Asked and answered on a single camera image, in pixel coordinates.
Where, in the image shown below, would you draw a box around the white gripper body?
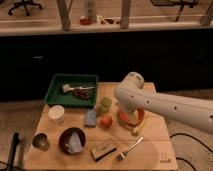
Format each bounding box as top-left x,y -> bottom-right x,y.
118,107 -> 138,126

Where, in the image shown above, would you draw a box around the orange apple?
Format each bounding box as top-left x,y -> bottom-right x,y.
100,116 -> 113,128

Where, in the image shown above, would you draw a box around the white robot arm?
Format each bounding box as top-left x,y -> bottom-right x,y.
114,72 -> 213,134

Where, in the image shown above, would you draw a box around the small metal cup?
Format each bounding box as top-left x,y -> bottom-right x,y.
32,133 -> 49,151

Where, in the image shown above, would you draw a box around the orange bowl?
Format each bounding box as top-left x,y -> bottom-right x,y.
117,107 -> 146,127

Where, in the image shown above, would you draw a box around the yellow banana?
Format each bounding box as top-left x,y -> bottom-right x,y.
132,118 -> 146,135

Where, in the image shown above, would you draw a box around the blue sponge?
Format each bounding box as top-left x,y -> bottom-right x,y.
84,109 -> 97,127

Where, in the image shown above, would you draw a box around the wooden block eraser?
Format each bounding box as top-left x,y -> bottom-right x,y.
90,140 -> 117,161

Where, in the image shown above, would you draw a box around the dark red grapes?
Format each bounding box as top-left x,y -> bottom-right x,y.
73,89 -> 90,100

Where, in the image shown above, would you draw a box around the crumpled blue-grey cloth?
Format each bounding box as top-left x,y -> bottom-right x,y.
68,133 -> 83,154

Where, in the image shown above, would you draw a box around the dark brown bowl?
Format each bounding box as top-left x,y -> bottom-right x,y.
59,127 -> 86,155

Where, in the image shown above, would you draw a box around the green plastic tray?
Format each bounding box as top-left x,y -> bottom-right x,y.
44,74 -> 98,108

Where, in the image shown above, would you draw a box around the white round container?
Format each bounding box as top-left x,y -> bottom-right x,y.
48,105 -> 65,123

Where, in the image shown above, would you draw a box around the red object on shelf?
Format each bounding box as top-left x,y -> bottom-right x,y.
80,16 -> 92,25

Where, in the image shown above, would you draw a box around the black pole stand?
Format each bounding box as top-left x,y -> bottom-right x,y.
6,132 -> 20,171

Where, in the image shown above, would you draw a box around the black cable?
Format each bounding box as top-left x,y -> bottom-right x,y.
169,132 -> 213,171

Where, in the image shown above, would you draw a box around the white-handled brush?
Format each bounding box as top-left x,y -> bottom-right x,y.
62,84 -> 94,93

